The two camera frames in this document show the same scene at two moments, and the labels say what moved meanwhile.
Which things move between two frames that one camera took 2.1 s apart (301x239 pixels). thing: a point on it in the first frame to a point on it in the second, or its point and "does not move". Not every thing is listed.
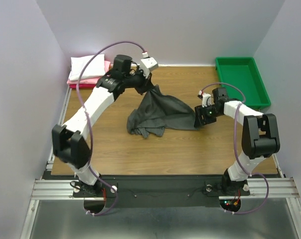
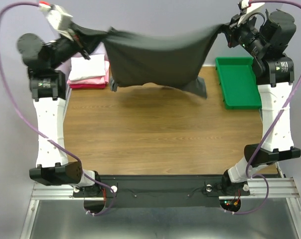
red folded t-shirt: x=83 y=86 does not move
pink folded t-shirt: x=93 y=81 does not move
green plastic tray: x=243 y=73 does not move
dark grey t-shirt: x=157 y=111 to x=181 y=58
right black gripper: x=199 y=110 to x=233 y=31
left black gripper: x=147 y=83 to x=78 y=48
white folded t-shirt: x=95 y=68 does not move
